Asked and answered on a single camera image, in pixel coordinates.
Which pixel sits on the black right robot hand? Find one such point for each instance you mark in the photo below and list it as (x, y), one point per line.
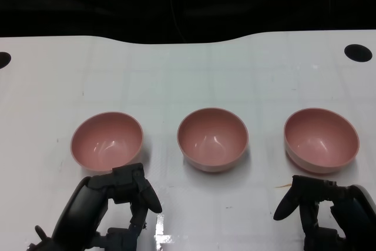
(351, 207)

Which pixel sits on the small wooden sliver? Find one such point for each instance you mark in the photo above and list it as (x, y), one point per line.
(283, 186)

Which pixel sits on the black round table grommet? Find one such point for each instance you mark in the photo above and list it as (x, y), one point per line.
(358, 53)
(4, 60)

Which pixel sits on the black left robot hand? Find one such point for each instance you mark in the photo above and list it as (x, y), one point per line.
(85, 210)

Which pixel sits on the pink plastic bowl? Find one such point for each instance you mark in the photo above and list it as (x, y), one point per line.
(107, 142)
(213, 139)
(321, 139)

